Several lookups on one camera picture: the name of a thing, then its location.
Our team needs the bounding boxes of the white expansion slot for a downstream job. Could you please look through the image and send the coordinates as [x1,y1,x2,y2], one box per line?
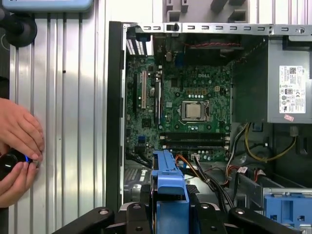
[140,70,147,109]

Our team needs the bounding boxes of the black expansion slot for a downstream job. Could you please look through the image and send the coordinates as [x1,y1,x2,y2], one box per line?
[154,65,163,125]

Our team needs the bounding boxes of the metal disk bay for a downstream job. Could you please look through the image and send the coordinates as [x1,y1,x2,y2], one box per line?
[123,167,156,213]

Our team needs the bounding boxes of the multicolour power wires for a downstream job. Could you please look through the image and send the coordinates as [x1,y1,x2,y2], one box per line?
[225,121,247,186]

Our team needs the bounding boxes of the round black tool blue ring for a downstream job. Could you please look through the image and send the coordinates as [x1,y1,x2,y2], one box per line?
[0,149,34,181]

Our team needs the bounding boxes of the CPU socket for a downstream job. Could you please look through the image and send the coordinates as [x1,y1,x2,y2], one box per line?
[178,98,212,123]

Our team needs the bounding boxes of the blue drive cage latch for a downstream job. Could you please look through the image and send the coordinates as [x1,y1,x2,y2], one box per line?
[263,194,312,234]

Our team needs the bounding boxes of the person's left hand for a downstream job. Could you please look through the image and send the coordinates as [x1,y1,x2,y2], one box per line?
[0,97,45,162]

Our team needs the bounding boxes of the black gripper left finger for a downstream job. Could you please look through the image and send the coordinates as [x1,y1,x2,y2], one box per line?
[51,184,156,234]

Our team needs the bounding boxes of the yellow black wires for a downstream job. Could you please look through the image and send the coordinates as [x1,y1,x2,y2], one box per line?
[245,123,298,163]

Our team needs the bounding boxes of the black RAM slot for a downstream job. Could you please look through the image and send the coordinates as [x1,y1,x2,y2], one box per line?
[159,133,230,143]

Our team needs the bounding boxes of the black PC case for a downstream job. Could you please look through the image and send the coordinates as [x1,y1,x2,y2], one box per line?
[106,20,312,234]

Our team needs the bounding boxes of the black sleeved cable bundle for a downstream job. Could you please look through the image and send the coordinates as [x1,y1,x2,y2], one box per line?
[195,160,234,213]

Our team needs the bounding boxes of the hard disk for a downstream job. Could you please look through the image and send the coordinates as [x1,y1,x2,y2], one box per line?
[151,149,191,234]

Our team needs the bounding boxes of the silver CPU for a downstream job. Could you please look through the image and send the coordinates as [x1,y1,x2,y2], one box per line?
[185,102,206,120]

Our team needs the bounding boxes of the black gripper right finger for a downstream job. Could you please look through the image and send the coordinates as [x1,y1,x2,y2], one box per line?
[186,184,302,234]

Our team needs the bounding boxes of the person's right hand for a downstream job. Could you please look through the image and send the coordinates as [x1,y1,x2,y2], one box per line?
[0,159,40,209]

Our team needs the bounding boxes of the green motherboard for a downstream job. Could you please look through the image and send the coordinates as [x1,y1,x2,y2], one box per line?
[125,55,232,169]

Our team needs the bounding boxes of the orange data wire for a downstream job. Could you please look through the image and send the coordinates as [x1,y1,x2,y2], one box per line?
[175,154,198,173]

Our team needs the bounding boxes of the grey power supply unit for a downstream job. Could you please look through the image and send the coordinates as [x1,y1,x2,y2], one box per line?
[231,36,312,124]

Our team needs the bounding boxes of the metal optical drive cage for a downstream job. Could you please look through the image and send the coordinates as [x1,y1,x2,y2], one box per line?
[262,186,312,234]

